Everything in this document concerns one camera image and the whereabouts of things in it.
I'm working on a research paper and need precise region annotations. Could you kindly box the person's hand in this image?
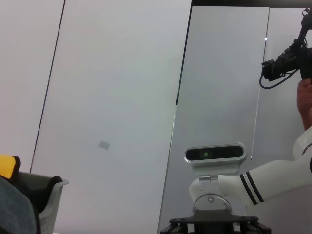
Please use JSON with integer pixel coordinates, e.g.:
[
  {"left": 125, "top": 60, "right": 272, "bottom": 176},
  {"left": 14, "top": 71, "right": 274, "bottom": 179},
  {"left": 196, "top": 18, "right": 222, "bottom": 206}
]
[{"left": 296, "top": 78, "right": 312, "bottom": 132}]

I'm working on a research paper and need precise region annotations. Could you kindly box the yellow and grey towel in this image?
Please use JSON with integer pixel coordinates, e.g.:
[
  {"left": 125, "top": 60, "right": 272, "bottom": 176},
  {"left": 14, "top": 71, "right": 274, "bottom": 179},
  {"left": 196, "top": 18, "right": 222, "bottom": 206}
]
[{"left": 0, "top": 154, "right": 41, "bottom": 234}]

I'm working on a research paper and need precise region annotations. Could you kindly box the grey perforated storage box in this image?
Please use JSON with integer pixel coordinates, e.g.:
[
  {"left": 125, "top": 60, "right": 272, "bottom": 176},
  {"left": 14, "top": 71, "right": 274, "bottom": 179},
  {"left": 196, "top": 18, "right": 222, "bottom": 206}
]
[{"left": 13, "top": 170, "right": 70, "bottom": 234}]

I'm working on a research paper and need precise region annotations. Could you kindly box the black robot torso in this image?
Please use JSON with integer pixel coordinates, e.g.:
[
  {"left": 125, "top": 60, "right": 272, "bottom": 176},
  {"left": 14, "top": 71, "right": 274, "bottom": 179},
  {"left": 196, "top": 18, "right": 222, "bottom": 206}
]
[{"left": 158, "top": 209, "right": 272, "bottom": 234}]

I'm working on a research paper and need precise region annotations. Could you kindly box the black cloth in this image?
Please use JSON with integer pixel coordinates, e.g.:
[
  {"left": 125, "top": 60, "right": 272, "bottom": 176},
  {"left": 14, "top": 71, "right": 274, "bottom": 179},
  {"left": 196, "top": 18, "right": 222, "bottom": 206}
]
[{"left": 46, "top": 175, "right": 63, "bottom": 195}]

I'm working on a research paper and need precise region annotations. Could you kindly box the black hand-held video camera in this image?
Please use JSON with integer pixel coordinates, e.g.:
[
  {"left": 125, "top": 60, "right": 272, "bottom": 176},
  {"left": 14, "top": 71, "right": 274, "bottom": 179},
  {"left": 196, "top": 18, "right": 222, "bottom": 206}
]
[{"left": 259, "top": 7, "right": 312, "bottom": 89}]

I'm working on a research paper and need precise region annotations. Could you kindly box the silver head camera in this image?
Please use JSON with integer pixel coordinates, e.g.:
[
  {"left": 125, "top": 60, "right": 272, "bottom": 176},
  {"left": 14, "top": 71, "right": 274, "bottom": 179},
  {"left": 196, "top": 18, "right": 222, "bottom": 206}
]
[{"left": 183, "top": 142, "right": 247, "bottom": 177}]

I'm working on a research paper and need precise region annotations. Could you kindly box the silver head mount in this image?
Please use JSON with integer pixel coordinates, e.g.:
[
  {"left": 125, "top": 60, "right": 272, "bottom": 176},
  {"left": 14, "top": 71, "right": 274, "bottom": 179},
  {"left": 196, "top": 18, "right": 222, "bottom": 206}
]
[{"left": 192, "top": 176, "right": 232, "bottom": 213}]

